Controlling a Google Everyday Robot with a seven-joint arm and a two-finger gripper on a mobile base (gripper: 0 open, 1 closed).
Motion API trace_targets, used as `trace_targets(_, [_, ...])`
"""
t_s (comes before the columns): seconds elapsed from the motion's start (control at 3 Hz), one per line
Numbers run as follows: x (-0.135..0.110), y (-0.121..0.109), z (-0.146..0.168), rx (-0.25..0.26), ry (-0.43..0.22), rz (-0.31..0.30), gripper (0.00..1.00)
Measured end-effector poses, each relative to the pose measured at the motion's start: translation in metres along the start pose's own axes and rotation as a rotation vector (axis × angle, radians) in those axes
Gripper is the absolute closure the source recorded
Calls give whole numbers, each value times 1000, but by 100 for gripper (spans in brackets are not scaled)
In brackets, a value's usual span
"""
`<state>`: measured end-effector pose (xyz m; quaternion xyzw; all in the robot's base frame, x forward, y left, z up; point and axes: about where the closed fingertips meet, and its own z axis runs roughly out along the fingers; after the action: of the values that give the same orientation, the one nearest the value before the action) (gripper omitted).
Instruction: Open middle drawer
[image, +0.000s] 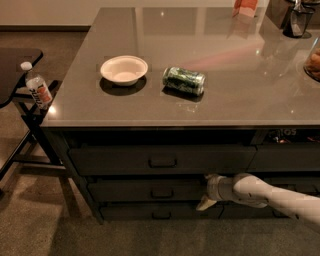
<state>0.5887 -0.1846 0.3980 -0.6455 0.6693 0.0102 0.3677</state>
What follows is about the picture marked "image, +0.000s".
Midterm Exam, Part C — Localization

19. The drawer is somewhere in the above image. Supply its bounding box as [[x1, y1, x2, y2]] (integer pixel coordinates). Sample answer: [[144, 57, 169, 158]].
[[220, 203, 286, 219], [68, 145, 256, 176], [248, 144, 320, 172], [88, 179, 206, 202], [100, 203, 224, 220], [264, 177, 320, 197]]

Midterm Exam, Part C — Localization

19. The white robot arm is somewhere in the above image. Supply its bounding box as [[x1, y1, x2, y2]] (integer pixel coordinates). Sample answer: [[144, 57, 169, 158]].
[[196, 173, 320, 233]]

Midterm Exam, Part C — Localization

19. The glass snack jar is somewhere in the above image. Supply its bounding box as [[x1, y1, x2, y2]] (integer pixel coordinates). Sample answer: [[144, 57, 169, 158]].
[[303, 37, 320, 82]]

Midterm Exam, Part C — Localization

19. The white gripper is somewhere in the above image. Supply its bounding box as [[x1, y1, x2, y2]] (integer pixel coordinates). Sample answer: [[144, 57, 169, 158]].
[[196, 174, 237, 211]]

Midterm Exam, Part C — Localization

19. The clear plastic drink bottle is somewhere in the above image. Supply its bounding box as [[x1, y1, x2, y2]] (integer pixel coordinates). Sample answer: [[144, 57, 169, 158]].
[[20, 61, 53, 110]]

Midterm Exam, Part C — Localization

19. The orange snack bag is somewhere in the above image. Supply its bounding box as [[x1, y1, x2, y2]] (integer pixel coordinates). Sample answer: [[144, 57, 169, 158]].
[[232, 0, 258, 17]]

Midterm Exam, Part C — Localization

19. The green soda can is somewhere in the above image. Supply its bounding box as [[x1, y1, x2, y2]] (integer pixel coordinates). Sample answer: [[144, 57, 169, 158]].
[[162, 67, 206, 96]]

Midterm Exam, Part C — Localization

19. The white paper bowl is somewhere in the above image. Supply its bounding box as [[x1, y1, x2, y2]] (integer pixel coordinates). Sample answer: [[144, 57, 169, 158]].
[[100, 55, 148, 86]]

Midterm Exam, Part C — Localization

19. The dark cabinet frame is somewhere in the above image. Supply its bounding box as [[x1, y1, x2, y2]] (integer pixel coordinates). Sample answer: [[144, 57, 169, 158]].
[[45, 127, 320, 221]]

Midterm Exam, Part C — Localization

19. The black glass holder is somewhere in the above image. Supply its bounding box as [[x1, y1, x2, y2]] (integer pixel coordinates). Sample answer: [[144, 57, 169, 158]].
[[282, 0, 315, 39]]

